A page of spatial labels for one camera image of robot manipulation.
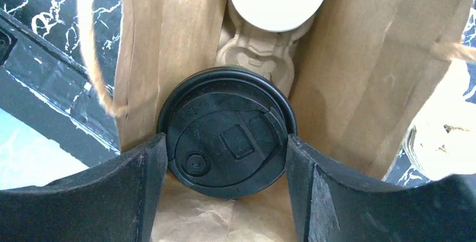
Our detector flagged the stack of pulp cup carriers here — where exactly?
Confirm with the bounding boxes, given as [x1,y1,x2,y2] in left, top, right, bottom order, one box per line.
[403,61,475,181]

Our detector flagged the single pulp cup carrier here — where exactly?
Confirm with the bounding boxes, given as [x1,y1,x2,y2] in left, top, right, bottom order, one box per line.
[214,0,315,97]

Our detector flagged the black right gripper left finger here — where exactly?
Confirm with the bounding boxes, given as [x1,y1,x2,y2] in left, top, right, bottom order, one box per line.
[1,134,168,241]

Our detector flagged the single black cup lid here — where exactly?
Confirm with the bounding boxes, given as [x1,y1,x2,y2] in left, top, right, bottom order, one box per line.
[157,66,297,199]

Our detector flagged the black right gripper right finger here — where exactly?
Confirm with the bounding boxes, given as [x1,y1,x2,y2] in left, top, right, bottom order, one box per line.
[286,135,475,241]

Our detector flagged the green paper bag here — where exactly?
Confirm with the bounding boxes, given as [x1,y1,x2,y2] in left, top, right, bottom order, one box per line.
[76,0,476,242]

